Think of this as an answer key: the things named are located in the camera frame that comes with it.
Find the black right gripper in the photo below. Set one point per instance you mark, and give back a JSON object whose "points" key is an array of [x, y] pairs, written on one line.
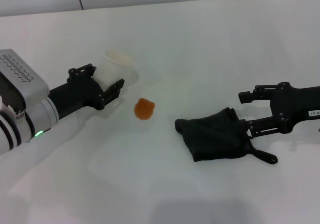
{"points": [[292, 108]]}

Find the white paper cup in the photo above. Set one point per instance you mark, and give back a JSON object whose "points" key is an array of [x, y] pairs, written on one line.
{"points": [[112, 68]]}

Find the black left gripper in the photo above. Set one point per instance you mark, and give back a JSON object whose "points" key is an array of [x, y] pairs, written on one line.
{"points": [[77, 96]]}

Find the orange round object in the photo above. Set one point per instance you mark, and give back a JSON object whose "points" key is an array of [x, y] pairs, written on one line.
{"points": [[144, 109]]}

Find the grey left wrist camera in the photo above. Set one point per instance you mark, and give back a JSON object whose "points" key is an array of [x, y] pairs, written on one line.
{"points": [[17, 76]]}

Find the dark rag with loop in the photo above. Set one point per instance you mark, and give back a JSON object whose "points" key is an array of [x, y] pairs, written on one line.
{"points": [[212, 133]]}

